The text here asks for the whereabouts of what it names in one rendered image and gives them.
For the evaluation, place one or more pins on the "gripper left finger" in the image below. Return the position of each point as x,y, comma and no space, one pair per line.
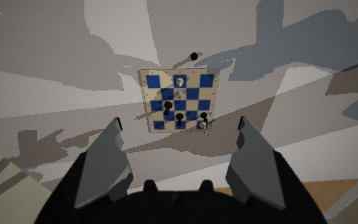
98,177

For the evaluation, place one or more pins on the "white chess rook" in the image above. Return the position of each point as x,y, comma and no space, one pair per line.
179,94

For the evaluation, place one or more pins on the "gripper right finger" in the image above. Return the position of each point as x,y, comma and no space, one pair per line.
262,179

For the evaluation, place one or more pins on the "blue and tan chessboard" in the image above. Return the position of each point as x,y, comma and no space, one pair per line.
199,93

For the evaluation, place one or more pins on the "white chess king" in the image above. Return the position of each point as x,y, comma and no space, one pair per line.
203,126

